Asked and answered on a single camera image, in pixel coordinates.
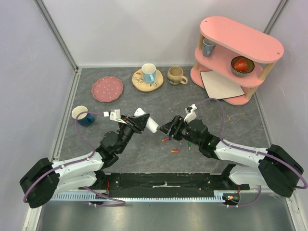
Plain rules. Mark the light blue mug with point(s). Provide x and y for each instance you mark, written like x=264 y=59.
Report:
x=148 y=73

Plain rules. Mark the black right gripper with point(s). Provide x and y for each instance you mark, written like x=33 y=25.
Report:
x=175 y=126

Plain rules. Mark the red cup in bowl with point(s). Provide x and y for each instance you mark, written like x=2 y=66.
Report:
x=241 y=65

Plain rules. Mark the patterned dark bowl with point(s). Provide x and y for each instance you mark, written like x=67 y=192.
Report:
x=251 y=66

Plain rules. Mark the pink dotted plate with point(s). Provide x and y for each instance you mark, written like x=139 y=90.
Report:
x=107 y=89

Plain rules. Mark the grey blue shelf mug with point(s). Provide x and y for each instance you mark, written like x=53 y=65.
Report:
x=208 y=47

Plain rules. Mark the white slotted cable duct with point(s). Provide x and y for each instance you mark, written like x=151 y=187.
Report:
x=87 y=196

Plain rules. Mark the dark blue mug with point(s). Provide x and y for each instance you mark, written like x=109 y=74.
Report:
x=82 y=116

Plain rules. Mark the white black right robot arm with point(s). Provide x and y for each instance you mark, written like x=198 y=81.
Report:
x=271 y=167

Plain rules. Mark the left aluminium frame post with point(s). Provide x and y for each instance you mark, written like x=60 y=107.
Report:
x=56 y=33

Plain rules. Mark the pink three-tier shelf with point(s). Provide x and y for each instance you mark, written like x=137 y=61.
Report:
x=239 y=53

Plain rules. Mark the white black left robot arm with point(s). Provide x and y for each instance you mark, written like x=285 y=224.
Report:
x=46 y=179

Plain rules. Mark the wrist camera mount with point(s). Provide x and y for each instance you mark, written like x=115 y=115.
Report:
x=114 y=114
x=190 y=113

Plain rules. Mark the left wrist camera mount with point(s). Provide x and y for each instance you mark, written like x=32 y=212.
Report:
x=114 y=114

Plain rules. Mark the white square mat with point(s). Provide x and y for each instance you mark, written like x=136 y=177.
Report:
x=219 y=87

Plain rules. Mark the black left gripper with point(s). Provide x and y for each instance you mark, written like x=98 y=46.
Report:
x=137 y=124

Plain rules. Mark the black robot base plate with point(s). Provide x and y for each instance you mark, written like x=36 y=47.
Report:
x=165 y=184

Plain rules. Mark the aluminium frame post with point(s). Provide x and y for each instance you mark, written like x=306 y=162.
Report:
x=275 y=16
x=56 y=33

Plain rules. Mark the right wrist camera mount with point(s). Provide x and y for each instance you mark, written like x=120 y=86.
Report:
x=190 y=113

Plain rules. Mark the beige ceramic mug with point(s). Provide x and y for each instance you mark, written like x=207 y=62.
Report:
x=176 y=76

